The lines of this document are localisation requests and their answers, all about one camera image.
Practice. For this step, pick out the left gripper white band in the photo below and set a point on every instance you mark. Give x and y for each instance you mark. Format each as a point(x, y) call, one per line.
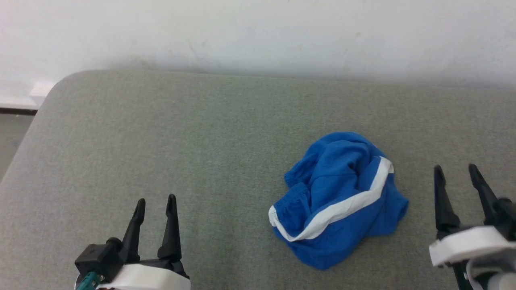
point(149, 278)

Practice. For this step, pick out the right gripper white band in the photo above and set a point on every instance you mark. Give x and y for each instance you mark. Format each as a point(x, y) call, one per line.
point(467, 243)

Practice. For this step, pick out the blue shorts with white stripe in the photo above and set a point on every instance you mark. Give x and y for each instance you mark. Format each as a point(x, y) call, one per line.
point(338, 181)

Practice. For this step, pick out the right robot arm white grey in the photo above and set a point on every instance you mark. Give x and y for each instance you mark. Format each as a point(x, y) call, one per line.
point(494, 276)

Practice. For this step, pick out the grey fabric sofa cushion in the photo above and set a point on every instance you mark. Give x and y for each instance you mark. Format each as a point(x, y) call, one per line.
point(161, 141)

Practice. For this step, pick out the right gripper black camera box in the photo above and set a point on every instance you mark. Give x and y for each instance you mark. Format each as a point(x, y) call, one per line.
point(506, 217)

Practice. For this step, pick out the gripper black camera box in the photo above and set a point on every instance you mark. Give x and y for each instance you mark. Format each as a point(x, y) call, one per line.
point(506, 217)
point(98, 255)

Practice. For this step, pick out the left gripper black camera box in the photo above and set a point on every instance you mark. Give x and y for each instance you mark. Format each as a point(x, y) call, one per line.
point(98, 255)

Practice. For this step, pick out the white wall baseboard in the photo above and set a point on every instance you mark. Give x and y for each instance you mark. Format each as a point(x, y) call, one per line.
point(20, 96)

